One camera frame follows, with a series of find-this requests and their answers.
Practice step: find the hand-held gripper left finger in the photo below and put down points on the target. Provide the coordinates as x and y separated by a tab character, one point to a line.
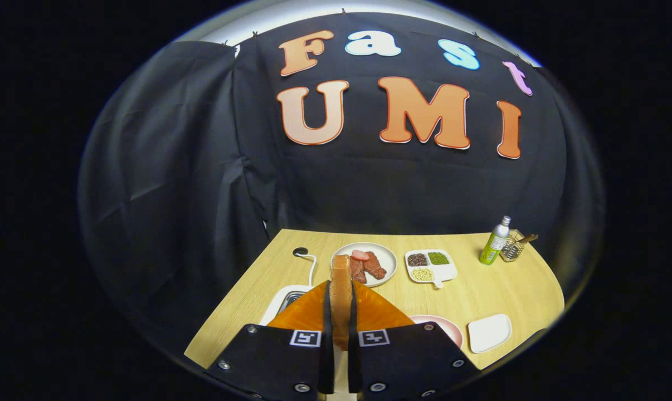
274	359

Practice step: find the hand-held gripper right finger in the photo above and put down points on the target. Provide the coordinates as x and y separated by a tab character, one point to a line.
408	359

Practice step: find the brown toasted bread slice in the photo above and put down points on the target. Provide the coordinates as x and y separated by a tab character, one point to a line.
341	295

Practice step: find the pink round plate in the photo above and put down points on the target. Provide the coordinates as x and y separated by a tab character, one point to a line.
450	331

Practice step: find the white toaster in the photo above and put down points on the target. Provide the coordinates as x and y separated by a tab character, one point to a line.
274	306

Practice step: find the white square plate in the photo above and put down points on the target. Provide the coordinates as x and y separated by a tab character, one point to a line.
489	333

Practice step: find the pile of yellow soybeans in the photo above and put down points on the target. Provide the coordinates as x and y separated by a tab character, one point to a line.
422	274

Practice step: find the white divided dish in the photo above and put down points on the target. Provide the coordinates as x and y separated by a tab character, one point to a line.
448	271

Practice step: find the brown meat piece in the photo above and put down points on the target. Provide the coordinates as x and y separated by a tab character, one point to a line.
375	266
358	271

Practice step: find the pile of dark red beans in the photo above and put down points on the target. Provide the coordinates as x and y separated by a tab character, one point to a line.
417	259

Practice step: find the grey round plate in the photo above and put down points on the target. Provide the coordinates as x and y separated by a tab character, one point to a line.
390	259

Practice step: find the pile of green beans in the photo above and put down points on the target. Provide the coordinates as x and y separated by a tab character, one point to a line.
438	258

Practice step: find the silver bottle with green label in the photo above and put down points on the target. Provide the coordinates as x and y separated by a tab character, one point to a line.
495	245

